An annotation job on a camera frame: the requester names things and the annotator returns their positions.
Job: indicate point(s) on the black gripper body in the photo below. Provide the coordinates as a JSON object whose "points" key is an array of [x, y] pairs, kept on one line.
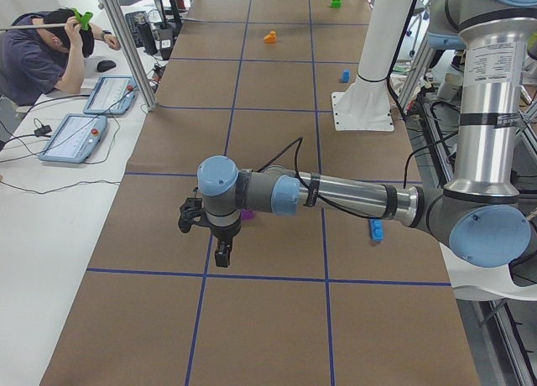
{"points": [[225, 233]]}

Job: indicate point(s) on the green handheld tool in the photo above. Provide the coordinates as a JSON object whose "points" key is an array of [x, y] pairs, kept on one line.
{"points": [[83, 18]]}

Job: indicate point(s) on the aluminium frame post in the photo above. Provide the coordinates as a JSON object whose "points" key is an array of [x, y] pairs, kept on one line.
{"points": [[119, 24]]}

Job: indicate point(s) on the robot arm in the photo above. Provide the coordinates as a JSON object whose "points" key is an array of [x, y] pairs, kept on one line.
{"points": [[475, 214]]}

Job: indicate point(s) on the long blue block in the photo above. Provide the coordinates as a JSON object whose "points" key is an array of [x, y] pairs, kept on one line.
{"points": [[376, 230]]}

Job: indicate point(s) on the teach pendant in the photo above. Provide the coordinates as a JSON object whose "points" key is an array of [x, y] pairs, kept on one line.
{"points": [[112, 95], [75, 139]]}

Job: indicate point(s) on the black keyboard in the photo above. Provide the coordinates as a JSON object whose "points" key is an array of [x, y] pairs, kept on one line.
{"points": [[134, 20]]}

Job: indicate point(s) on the black water bottle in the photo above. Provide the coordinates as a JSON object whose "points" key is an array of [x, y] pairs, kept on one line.
{"points": [[146, 35]]}

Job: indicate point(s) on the seated person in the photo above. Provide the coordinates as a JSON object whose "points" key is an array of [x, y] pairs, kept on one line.
{"points": [[50, 54]]}

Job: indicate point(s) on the far teach pendant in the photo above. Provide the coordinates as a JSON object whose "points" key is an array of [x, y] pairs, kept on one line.
{"points": [[112, 95]]}

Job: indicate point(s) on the small blue block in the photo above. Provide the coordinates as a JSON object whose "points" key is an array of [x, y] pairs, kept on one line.
{"points": [[345, 76]]}

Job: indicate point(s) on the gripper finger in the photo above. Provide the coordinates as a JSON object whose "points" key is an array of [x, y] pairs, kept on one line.
{"points": [[223, 252]]}

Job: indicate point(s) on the black computer mouse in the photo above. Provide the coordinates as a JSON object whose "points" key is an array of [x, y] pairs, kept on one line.
{"points": [[105, 65]]}

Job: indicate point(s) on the purple trapezoid block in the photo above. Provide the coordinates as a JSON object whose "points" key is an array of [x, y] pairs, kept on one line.
{"points": [[247, 215]]}

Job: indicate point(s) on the white camera stand pole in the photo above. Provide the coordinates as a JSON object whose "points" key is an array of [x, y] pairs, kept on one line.
{"points": [[365, 105]]}

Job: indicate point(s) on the near teach pendant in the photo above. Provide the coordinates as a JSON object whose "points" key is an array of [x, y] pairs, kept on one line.
{"points": [[75, 139]]}

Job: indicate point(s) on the orange trapezoid block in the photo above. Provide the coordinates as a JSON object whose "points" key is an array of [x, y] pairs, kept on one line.
{"points": [[270, 38]]}

